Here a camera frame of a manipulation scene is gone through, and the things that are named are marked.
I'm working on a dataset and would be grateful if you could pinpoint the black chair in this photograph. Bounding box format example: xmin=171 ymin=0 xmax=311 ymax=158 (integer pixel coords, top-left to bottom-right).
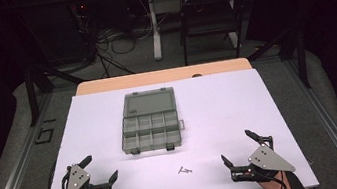
xmin=174 ymin=0 xmax=265 ymax=67

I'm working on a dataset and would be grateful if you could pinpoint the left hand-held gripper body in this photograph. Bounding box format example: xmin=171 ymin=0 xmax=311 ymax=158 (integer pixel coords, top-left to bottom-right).
xmin=60 ymin=158 xmax=114 ymax=189

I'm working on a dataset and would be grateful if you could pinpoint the wooden table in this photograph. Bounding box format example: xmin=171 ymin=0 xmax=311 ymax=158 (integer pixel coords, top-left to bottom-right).
xmin=73 ymin=56 xmax=254 ymax=97

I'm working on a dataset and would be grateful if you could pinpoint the person's right hand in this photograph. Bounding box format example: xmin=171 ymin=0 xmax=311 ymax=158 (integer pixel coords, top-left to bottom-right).
xmin=258 ymin=170 xmax=295 ymax=189

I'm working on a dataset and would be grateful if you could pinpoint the black metal stand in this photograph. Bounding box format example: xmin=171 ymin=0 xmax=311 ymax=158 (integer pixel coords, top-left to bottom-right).
xmin=242 ymin=25 xmax=312 ymax=98
xmin=21 ymin=58 xmax=90 ymax=128

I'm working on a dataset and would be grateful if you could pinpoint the tangle of floor cables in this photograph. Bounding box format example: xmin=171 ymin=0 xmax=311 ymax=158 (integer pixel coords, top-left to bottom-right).
xmin=70 ymin=0 xmax=161 ymax=83

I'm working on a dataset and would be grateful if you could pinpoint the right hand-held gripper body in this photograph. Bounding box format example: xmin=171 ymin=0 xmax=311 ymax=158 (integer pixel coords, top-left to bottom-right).
xmin=226 ymin=132 xmax=298 ymax=188

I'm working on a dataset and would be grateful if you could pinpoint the white desk leg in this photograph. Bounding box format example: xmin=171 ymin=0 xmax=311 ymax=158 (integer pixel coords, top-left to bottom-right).
xmin=145 ymin=0 xmax=165 ymax=62

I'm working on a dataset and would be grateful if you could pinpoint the grey plastic compartment box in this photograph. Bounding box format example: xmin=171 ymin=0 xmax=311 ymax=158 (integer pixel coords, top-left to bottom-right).
xmin=113 ymin=85 xmax=189 ymax=158

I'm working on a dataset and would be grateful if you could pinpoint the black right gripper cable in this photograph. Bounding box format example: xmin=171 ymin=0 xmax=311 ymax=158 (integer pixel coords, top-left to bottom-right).
xmin=262 ymin=171 xmax=288 ymax=189

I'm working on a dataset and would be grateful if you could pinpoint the black floor bracket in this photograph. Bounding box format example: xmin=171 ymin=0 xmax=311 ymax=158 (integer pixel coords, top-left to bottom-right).
xmin=32 ymin=126 xmax=57 ymax=146

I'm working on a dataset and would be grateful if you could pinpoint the black wrist band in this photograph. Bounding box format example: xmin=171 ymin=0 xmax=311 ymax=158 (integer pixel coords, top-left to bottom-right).
xmin=284 ymin=168 xmax=308 ymax=189

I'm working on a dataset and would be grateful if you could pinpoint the white table board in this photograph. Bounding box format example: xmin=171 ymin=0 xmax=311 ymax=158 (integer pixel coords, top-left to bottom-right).
xmin=22 ymin=61 xmax=321 ymax=189

